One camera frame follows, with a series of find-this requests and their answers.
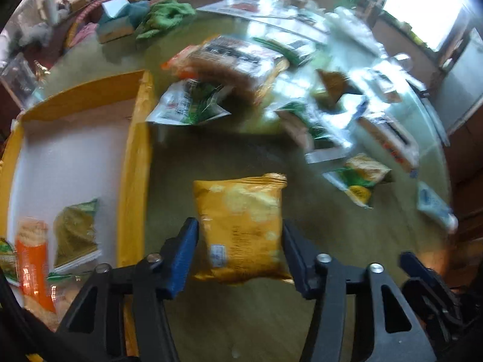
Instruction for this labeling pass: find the green cloth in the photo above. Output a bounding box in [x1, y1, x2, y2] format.
[135, 0, 197, 42]

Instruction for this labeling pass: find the white plastic bag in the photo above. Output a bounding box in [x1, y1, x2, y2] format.
[325, 5, 382, 53]

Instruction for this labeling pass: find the orange cracker packet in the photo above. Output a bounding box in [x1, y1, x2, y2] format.
[15, 217, 57, 313]

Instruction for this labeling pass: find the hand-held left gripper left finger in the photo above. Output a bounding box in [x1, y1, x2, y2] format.
[56, 217, 200, 362]

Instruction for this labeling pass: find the clear glass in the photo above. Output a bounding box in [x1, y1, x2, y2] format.
[389, 53, 414, 72]

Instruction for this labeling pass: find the large clear biscuit packet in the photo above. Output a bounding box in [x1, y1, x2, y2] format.
[162, 36, 289, 104]

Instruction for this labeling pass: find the white blue snack packet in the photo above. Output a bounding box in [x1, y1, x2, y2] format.
[416, 181, 459, 232]

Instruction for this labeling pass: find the clear plastic bag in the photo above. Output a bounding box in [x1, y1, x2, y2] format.
[0, 53, 42, 102]

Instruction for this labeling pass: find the yellow-rimmed white tray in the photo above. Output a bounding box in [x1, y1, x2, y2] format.
[0, 70, 155, 362]

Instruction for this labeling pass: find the white orange long packet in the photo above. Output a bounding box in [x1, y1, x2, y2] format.
[357, 113, 420, 172]

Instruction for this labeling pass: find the dark green flat packet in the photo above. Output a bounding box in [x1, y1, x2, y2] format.
[253, 37, 318, 66]

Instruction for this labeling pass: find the green clear snack packet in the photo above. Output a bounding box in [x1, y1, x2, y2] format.
[275, 101, 351, 163]

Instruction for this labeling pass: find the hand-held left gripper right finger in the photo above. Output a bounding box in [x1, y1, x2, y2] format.
[282, 219, 438, 362]

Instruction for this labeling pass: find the green white snack packet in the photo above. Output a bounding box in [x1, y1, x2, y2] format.
[146, 79, 232, 126]

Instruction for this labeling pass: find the teal brown box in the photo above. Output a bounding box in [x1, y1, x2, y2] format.
[96, 1, 151, 44]

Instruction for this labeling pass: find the pink striped hoop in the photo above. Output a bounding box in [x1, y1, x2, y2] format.
[64, 0, 140, 49]

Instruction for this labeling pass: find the olive green snack packet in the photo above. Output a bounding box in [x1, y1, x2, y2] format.
[53, 198, 102, 274]

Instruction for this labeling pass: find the white tissue box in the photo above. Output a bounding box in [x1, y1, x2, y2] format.
[101, 0, 132, 19]

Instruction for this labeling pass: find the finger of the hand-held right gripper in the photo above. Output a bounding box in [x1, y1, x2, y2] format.
[399, 251, 434, 287]

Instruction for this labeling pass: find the brown gold snack packet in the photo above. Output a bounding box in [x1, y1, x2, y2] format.
[315, 68, 363, 112]

